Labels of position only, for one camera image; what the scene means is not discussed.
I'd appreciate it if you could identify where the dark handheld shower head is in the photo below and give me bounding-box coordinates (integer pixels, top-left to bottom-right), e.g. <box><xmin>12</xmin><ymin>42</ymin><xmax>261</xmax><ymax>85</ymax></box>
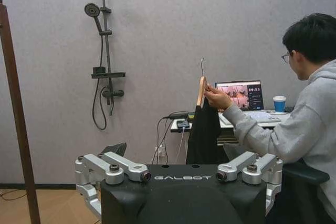
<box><xmin>84</xmin><ymin>3</ymin><xmax>104</xmax><ymax>34</ymax></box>

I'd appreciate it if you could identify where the black garment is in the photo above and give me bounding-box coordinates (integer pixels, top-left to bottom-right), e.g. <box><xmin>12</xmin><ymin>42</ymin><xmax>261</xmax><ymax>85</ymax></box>
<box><xmin>185</xmin><ymin>97</ymin><xmax>222</xmax><ymax>166</ymax></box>

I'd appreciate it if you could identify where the blue cup with white lid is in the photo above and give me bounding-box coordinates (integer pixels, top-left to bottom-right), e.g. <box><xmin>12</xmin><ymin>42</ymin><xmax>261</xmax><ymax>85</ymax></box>
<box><xmin>272</xmin><ymin>95</ymin><xmax>286</xmax><ymax>115</ymax></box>

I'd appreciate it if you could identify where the white desk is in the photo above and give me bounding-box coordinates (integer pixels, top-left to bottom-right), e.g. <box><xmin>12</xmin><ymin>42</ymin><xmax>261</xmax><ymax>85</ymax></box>
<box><xmin>170</xmin><ymin>108</ymin><xmax>292</xmax><ymax>145</ymax></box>

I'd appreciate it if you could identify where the black cable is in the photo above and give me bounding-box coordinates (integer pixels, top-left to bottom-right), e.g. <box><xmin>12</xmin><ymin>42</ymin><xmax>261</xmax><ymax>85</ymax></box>
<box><xmin>150</xmin><ymin>115</ymin><xmax>174</xmax><ymax>166</ymax></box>

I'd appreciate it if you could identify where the dark shower hose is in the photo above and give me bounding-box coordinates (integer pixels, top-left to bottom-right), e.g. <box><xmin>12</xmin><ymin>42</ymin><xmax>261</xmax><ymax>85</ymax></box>
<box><xmin>91</xmin><ymin>77</ymin><xmax>108</xmax><ymax>131</ymax></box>

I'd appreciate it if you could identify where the white charging cable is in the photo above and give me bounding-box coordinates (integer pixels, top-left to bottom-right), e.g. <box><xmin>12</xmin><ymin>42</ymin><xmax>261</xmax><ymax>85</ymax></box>
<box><xmin>174</xmin><ymin>127</ymin><xmax>186</xmax><ymax>165</ymax></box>

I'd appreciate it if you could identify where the white wall socket plug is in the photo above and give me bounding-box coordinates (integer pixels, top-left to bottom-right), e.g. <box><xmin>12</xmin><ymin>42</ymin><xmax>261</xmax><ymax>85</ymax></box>
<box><xmin>154</xmin><ymin>145</ymin><xmax>167</xmax><ymax>158</ymax></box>

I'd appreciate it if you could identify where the black adapter hub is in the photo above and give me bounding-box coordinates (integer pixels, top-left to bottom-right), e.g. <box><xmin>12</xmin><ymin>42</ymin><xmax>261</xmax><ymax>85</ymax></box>
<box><xmin>162</xmin><ymin>112</ymin><xmax>195</xmax><ymax>120</ymax></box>

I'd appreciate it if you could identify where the wooden clothes hanger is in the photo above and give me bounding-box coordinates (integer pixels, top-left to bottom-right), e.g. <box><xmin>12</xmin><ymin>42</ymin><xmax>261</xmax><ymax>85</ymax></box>
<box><xmin>196</xmin><ymin>57</ymin><xmax>208</xmax><ymax>108</ymax></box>

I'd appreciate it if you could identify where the black office chair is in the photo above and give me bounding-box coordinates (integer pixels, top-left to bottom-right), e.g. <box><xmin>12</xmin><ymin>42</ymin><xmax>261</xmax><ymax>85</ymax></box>
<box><xmin>265</xmin><ymin>160</ymin><xmax>330</xmax><ymax>224</ymax></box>

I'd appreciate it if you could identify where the brown wooden stand post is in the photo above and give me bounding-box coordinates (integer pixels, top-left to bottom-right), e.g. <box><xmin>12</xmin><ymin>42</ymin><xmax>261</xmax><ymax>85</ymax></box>
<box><xmin>0</xmin><ymin>0</ymin><xmax>41</xmax><ymax>224</ymax></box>

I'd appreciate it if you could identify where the dark shower mixer faucet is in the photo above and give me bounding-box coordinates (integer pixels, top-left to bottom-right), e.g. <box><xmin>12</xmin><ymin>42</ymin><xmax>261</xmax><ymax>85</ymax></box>
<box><xmin>102</xmin><ymin>86</ymin><xmax>125</xmax><ymax>105</ymax></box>

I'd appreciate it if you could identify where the open laptop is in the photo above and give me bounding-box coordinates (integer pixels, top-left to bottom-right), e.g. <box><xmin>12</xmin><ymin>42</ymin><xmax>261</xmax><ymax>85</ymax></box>
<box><xmin>214</xmin><ymin>80</ymin><xmax>282</xmax><ymax>124</ymax></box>

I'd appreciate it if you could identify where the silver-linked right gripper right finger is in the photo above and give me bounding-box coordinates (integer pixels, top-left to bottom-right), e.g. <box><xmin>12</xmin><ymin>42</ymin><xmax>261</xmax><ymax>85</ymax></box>
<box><xmin>216</xmin><ymin>142</ymin><xmax>284</xmax><ymax>216</ymax></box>

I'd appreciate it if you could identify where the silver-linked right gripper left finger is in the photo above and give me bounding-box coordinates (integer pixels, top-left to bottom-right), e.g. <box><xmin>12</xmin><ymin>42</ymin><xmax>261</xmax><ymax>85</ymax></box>
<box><xmin>75</xmin><ymin>142</ymin><xmax>152</xmax><ymax>219</ymax></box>

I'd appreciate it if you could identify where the dark shower shelf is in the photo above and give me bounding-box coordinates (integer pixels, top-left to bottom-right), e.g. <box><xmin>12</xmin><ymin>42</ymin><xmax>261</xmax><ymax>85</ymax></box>
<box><xmin>90</xmin><ymin>67</ymin><xmax>127</xmax><ymax>79</ymax></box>

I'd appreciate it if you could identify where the person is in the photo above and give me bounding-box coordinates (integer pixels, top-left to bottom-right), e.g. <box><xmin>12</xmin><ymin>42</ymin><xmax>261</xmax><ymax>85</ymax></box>
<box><xmin>223</xmin><ymin>13</ymin><xmax>336</xmax><ymax>219</ymax></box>

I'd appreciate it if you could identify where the dark shower riser rail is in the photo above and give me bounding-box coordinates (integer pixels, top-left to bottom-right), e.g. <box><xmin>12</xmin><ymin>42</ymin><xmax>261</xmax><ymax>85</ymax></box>
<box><xmin>99</xmin><ymin>0</ymin><xmax>114</xmax><ymax>116</ymax></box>

